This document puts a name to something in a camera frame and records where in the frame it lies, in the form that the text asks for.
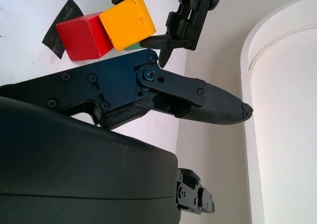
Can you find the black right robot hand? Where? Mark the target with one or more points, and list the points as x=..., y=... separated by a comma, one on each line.
x=86, y=172

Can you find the yellow wooden block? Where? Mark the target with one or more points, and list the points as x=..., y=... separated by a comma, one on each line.
x=126, y=23

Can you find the red wooden block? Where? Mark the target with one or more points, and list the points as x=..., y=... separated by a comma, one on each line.
x=81, y=39

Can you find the white rounded panel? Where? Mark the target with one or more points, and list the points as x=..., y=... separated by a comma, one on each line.
x=284, y=110

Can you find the green wooden block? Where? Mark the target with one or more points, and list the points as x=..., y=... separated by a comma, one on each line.
x=133, y=47

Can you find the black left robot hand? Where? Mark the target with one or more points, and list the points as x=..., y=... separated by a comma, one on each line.
x=193, y=18

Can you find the black tape strip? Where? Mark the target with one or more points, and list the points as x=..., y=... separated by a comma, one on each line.
x=65, y=13

